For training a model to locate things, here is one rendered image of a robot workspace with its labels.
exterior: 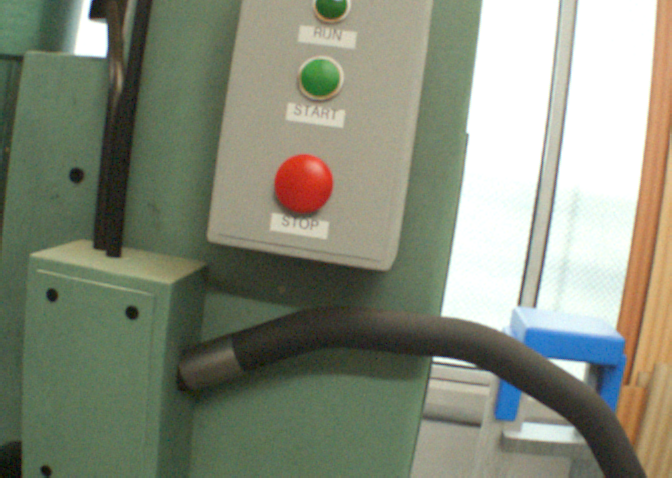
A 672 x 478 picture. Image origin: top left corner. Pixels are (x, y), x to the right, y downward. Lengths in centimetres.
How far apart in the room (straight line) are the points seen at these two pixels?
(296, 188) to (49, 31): 29
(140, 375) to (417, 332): 15
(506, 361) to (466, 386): 153
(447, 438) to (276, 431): 147
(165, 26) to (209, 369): 21
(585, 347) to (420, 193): 77
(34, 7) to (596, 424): 49
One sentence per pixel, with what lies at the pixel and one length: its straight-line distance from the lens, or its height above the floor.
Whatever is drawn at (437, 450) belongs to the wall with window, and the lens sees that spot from 202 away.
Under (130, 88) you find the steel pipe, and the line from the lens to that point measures 51.
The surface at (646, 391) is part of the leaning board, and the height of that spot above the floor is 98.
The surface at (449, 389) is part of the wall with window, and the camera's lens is 198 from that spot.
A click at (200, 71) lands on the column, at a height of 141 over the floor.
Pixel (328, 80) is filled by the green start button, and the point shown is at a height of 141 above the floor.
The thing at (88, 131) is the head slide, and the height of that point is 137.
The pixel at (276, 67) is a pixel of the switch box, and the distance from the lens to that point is 47.
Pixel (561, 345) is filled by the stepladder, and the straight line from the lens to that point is 126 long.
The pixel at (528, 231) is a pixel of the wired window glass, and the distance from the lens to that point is 199.
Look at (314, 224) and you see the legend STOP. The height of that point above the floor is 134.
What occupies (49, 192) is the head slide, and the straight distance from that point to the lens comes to 62.
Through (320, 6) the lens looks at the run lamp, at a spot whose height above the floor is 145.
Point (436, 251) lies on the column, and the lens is 52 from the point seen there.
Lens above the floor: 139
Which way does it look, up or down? 6 degrees down
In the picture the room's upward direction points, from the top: 8 degrees clockwise
